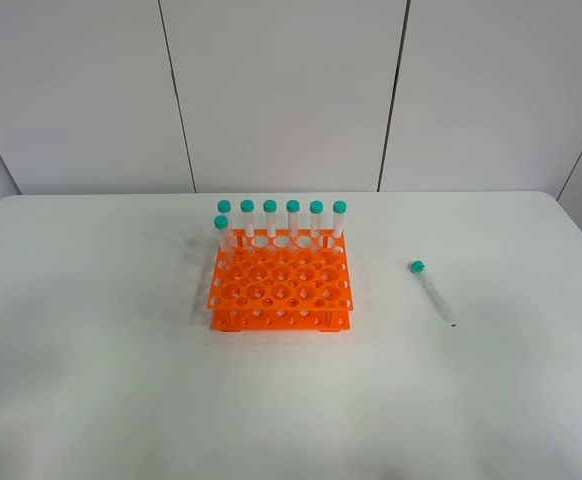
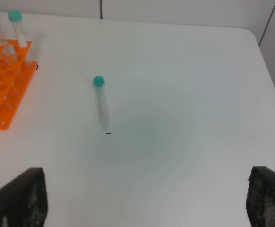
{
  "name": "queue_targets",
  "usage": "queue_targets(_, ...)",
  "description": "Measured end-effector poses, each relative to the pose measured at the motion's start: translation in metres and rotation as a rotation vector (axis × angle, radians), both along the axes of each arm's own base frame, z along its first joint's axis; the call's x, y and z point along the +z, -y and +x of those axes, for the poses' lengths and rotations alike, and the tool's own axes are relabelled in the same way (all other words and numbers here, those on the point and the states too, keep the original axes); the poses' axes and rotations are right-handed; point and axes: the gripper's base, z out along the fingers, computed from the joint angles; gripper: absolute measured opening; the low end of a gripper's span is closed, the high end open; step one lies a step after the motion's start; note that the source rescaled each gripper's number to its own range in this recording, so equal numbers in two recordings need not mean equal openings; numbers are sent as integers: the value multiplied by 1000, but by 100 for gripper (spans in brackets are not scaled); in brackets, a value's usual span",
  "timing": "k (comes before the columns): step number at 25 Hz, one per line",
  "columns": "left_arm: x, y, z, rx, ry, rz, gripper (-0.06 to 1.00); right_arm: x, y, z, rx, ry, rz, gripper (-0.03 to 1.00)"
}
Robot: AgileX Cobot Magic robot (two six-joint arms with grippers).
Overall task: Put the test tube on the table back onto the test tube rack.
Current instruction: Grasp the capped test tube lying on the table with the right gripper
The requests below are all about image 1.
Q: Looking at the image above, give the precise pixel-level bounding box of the clear tube teal cap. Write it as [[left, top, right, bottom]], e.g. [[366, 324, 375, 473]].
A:
[[408, 260, 457, 327]]

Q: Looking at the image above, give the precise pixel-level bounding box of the orange test tube rack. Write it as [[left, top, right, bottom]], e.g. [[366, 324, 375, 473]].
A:
[[207, 228, 354, 332]]

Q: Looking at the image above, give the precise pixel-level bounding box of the second row left tube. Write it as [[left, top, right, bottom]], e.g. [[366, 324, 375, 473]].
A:
[[214, 214, 232, 253]]

